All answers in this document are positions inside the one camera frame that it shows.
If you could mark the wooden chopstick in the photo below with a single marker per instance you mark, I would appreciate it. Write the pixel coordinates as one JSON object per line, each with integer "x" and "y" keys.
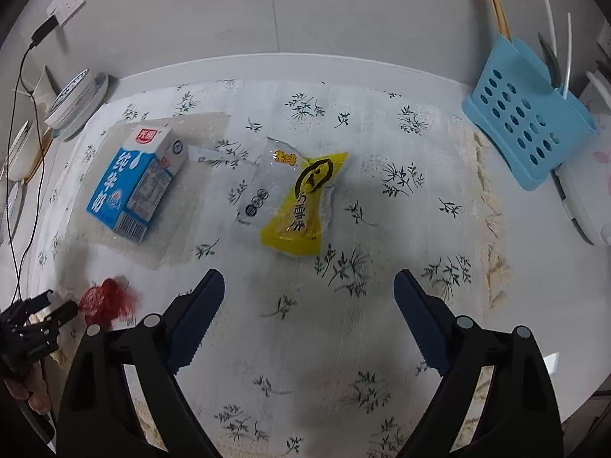
{"x": 491, "y": 0}
{"x": 500, "y": 2}

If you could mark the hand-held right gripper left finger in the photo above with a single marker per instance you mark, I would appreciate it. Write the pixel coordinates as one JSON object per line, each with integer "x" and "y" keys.
{"x": 198, "y": 324}

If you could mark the red mesh net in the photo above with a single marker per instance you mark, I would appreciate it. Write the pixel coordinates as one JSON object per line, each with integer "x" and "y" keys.
{"x": 107, "y": 300}

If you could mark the black power adapter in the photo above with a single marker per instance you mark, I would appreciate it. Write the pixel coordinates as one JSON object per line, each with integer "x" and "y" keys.
{"x": 44, "y": 28}

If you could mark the white paper cup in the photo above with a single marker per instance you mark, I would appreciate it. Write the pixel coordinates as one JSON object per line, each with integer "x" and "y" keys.
{"x": 44, "y": 88}

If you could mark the white rice cooker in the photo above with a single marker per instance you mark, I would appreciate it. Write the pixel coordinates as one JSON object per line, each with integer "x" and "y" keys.
{"x": 589, "y": 200}

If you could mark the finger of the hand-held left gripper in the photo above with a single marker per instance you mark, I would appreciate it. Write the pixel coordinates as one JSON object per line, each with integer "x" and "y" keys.
{"x": 59, "y": 317}
{"x": 28, "y": 310}

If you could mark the white plastic straw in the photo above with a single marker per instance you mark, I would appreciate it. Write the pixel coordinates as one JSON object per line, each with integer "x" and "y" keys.
{"x": 550, "y": 9}
{"x": 569, "y": 52}

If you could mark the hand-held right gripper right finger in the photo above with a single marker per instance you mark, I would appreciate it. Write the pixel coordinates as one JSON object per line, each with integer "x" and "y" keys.
{"x": 420, "y": 319}

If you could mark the stacked white blue bowls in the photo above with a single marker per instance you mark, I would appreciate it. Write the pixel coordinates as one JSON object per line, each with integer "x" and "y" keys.
{"x": 93, "y": 100}

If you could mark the light blue utensil holder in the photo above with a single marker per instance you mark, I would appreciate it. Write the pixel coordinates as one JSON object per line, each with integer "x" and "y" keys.
{"x": 515, "y": 114}

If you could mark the blue white milk carton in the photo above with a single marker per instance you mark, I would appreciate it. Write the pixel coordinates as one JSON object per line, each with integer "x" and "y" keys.
{"x": 129, "y": 186}

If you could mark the blue floral bowl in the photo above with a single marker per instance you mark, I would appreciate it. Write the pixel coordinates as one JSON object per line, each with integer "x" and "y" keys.
{"x": 71, "y": 90}

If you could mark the floral tasselled tablecloth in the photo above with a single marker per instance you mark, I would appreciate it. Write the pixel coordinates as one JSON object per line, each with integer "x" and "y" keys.
{"x": 334, "y": 391}

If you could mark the blue striped plate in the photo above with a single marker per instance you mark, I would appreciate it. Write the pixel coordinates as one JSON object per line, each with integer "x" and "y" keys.
{"x": 10, "y": 212}

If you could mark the white bowl dark rim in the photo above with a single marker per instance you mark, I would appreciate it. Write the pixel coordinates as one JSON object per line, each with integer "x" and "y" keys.
{"x": 19, "y": 167}
{"x": 21, "y": 145}

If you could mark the yellow snack packet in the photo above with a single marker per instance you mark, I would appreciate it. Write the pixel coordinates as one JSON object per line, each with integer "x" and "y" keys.
{"x": 305, "y": 210}

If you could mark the person's left hand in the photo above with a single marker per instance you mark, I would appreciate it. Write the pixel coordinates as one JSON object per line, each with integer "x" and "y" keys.
{"x": 33, "y": 389}

